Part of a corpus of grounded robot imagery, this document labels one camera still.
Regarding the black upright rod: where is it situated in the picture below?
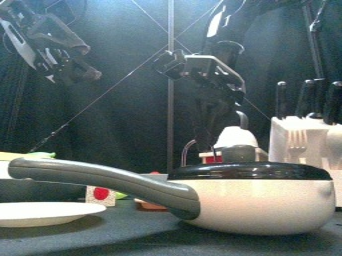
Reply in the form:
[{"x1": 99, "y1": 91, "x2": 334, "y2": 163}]
[{"x1": 304, "y1": 3, "x2": 332, "y2": 81}]

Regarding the white saucepan grey handle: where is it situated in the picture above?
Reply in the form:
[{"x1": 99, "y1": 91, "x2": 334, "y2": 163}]
[{"x1": 7, "y1": 157, "x2": 337, "y2": 237}]

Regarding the yellow green toy vegetable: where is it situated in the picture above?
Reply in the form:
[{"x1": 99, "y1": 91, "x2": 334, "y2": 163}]
[{"x1": 0, "y1": 151, "x2": 58, "y2": 162}]

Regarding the white plastic fork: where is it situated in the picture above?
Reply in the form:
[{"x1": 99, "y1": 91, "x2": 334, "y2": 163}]
[{"x1": 285, "y1": 129, "x2": 309, "y2": 164}]

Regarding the white block red dot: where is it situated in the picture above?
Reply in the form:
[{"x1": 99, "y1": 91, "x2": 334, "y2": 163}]
[{"x1": 85, "y1": 185, "x2": 118, "y2": 208}]

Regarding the white knife block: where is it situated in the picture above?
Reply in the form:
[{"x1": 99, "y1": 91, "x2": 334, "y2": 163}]
[{"x1": 268, "y1": 115, "x2": 342, "y2": 208}]

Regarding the metal vertical frame pole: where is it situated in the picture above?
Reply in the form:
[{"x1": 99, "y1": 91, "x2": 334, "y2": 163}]
[{"x1": 166, "y1": 0, "x2": 177, "y2": 173}]

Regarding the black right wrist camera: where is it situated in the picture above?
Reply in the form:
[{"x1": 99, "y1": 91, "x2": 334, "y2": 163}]
[{"x1": 153, "y1": 49, "x2": 188, "y2": 80}]

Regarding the grey small box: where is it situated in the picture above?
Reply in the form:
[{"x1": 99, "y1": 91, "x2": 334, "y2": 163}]
[{"x1": 139, "y1": 170, "x2": 170, "y2": 183}]

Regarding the orange toy piece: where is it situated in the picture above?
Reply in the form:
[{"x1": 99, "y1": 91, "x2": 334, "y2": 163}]
[{"x1": 133, "y1": 197, "x2": 170, "y2": 212}]

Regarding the dark grey tray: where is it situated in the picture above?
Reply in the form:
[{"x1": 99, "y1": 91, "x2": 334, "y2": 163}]
[{"x1": 0, "y1": 177, "x2": 90, "y2": 203}]

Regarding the white round plate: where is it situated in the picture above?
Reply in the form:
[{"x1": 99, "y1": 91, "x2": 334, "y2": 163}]
[{"x1": 0, "y1": 201, "x2": 109, "y2": 229}]

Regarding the thin diagonal brace wire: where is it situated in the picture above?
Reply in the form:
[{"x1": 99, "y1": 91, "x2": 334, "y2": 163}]
[
  {"x1": 130, "y1": 0, "x2": 272, "y2": 121},
  {"x1": 29, "y1": 0, "x2": 225, "y2": 153}
]

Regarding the white kettle black handle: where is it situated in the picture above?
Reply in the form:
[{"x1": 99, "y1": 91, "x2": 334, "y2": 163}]
[{"x1": 213, "y1": 110, "x2": 261, "y2": 150}]

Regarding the black pan lid grey knob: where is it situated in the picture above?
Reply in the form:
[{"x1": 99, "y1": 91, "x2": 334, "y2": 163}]
[{"x1": 169, "y1": 145, "x2": 334, "y2": 181}]

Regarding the black handled knife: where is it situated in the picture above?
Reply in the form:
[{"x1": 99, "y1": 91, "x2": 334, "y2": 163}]
[
  {"x1": 308, "y1": 77, "x2": 329, "y2": 120},
  {"x1": 322, "y1": 80, "x2": 342, "y2": 126},
  {"x1": 274, "y1": 80, "x2": 289, "y2": 121},
  {"x1": 296, "y1": 79, "x2": 317, "y2": 118}
]

